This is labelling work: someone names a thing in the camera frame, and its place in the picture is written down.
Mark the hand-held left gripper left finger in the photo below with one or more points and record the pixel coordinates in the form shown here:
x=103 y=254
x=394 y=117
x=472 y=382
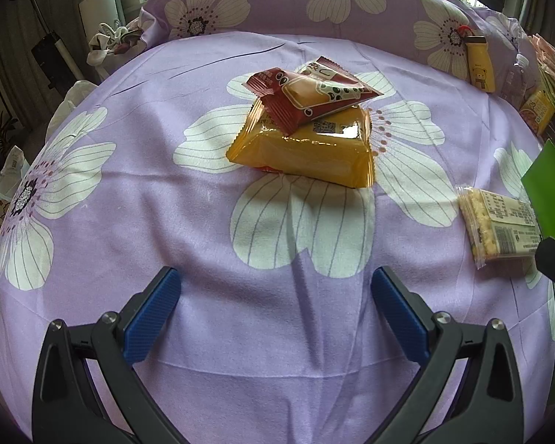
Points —
x=152 y=314

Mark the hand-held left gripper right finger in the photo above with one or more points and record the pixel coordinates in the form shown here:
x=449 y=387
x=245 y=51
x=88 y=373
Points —
x=400 y=319

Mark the clear cracker packet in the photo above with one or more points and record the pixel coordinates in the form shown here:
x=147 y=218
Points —
x=495 y=226

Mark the green cardboard box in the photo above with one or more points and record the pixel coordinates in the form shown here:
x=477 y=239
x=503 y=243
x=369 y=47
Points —
x=550 y=180

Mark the purple floral bedsheet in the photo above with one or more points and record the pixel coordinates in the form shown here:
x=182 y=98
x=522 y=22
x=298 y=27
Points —
x=277 y=240

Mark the yellow drink carton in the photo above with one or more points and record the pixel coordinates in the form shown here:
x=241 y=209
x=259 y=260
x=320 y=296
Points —
x=536 y=111

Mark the clear plastic water bottle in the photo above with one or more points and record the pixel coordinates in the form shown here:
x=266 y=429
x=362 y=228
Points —
x=515 y=78

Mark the orange snack packet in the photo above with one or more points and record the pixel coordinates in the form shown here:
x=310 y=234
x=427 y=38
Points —
x=305 y=157

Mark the cartoon print plastic bag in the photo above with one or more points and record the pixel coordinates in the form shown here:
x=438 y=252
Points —
x=7 y=185

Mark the yellow bear bottle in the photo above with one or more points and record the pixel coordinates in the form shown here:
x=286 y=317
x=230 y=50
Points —
x=481 y=69

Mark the red and cream dotted packet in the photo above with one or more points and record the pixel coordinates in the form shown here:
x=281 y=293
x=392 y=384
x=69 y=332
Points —
x=342 y=97

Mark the white plastic bag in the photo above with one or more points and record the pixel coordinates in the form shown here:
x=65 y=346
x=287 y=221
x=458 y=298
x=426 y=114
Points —
x=81 y=92

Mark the red tassel charm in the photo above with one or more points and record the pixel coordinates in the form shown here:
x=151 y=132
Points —
x=462 y=34

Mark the dark red snack packet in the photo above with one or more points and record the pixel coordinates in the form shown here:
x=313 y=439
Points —
x=268 y=83

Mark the white patterned bag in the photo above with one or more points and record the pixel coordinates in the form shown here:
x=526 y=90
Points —
x=111 y=44

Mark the black stick vacuum cleaner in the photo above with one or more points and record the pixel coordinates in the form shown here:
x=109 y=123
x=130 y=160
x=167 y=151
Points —
x=51 y=51

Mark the white cylinder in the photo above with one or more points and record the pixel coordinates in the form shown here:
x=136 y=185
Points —
x=99 y=14

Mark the grey curtain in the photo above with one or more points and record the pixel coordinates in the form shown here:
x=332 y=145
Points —
x=14 y=41

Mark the purple floral pillow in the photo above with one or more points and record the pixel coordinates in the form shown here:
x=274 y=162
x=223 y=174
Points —
x=268 y=4

